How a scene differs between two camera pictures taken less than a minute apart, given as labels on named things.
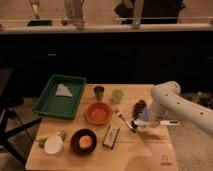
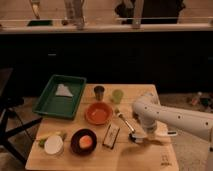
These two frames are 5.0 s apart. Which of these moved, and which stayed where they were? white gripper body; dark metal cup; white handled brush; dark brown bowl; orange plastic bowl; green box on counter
Moved: white gripper body; white handled brush
Stayed: green box on counter; dark metal cup; dark brown bowl; orange plastic bowl
